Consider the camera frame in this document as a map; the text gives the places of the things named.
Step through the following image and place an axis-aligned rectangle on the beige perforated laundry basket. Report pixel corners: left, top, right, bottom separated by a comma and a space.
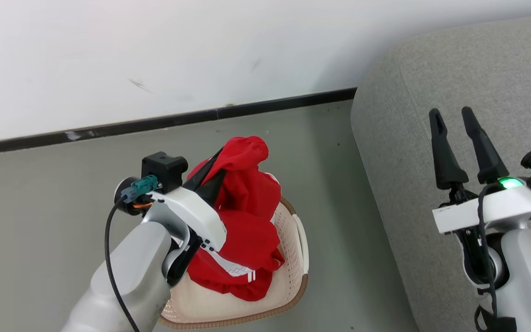
159, 196, 310, 330

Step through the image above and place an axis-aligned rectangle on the red garment white striped hem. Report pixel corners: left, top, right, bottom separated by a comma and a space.
186, 208, 286, 302

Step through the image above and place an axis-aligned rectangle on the grey fabric sofa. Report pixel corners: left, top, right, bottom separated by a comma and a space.
350, 12, 531, 332

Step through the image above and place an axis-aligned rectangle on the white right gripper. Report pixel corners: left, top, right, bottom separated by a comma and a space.
428, 107, 531, 235

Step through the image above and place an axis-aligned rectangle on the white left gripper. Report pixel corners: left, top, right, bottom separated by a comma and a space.
148, 148, 227, 253

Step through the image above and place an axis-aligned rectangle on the black baseboard strip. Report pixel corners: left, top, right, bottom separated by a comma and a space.
0, 88, 357, 157

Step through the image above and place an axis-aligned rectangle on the black left cable teal plug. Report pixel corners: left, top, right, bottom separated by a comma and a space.
104, 175, 161, 332

